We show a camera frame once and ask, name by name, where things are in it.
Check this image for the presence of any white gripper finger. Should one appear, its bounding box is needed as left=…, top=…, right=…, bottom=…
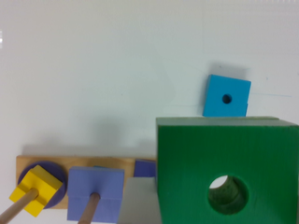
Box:
left=117, top=177, right=162, bottom=224

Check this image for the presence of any green square block with hole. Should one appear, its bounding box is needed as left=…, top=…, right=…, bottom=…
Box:
left=157, top=118, right=299, bottom=224

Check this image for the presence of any dark purple square block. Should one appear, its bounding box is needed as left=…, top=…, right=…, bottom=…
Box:
left=134, top=160, right=156, bottom=177

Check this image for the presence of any periwinkle square block middle peg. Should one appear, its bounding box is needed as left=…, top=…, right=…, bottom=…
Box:
left=67, top=166, right=124, bottom=223

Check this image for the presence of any yellow small square block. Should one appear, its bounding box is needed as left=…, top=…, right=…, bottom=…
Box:
left=9, top=165, right=63, bottom=217

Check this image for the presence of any blue square block with hole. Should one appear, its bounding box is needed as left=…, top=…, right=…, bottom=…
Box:
left=203, top=75, right=251, bottom=117

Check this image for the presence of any wooden peg base board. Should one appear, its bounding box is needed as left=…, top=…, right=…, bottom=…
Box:
left=16, top=155, right=157, bottom=210

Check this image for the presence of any wooden peg middle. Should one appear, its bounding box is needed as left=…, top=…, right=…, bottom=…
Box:
left=78, top=192, right=101, bottom=224

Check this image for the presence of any wooden peg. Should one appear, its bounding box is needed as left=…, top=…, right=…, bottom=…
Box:
left=0, top=189, right=38, bottom=224
left=78, top=192, right=101, bottom=224

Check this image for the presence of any dark purple round disc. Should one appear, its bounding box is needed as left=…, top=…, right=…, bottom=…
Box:
left=18, top=161, right=67, bottom=209

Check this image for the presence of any wooden peg far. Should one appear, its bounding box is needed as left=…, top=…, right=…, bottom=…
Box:
left=0, top=189, right=38, bottom=224

